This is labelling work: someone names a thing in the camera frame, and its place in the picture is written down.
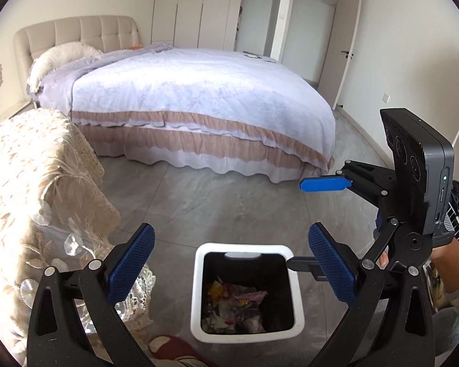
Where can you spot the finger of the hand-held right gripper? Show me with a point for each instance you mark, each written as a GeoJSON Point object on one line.
{"type": "Point", "coordinates": [300, 263]}
{"type": "Point", "coordinates": [323, 183]}

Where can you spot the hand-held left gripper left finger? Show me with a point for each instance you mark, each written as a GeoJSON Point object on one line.
{"type": "Point", "coordinates": [132, 263]}

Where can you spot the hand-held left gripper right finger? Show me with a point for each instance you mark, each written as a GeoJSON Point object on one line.
{"type": "Point", "coordinates": [331, 265]}

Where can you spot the pink wrapper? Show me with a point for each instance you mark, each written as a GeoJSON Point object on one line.
{"type": "Point", "coordinates": [248, 296]}

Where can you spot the white bin with black liner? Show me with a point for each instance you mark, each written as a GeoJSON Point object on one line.
{"type": "Point", "coordinates": [214, 248]}

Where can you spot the gold wrapper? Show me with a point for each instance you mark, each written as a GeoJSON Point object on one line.
{"type": "Point", "coordinates": [216, 289]}

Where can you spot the person's right hand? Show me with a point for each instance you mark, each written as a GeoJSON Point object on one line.
{"type": "Point", "coordinates": [453, 262]}

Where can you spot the crumpled paper scraps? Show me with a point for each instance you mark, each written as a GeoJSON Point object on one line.
{"type": "Point", "coordinates": [248, 319]}

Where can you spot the red slipper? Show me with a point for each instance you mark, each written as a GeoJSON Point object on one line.
{"type": "Point", "coordinates": [168, 346]}

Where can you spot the striped sock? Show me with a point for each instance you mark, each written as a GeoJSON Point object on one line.
{"type": "Point", "coordinates": [189, 361]}

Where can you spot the beige lace tablecloth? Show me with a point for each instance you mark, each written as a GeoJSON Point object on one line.
{"type": "Point", "coordinates": [42, 183]}

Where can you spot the small printed cloth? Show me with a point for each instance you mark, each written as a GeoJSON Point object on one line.
{"type": "Point", "coordinates": [254, 56]}

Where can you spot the white door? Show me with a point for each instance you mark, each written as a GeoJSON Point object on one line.
{"type": "Point", "coordinates": [340, 38]}

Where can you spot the bed with lavender cover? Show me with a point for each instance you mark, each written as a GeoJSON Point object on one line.
{"type": "Point", "coordinates": [199, 91]}

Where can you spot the lavender quilt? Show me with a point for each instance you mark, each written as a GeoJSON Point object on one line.
{"type": "Point", "coordinates": [61, 78]}

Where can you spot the beige wardrobe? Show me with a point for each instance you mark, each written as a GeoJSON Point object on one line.
{"type": "Point", "coordinates": [199, 7]}

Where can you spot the white ruffled pillow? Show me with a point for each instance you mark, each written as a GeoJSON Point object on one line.
{"type": "Point", "coordinates": [61, 57]}

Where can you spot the beige upholstered headboard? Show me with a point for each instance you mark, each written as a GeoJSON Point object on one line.
{"type": "Point", "coordinates": [80, 28]}

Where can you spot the white wall socket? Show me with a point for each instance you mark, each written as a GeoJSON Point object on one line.
{"type": "Point", "coordinates": [386, 97]}

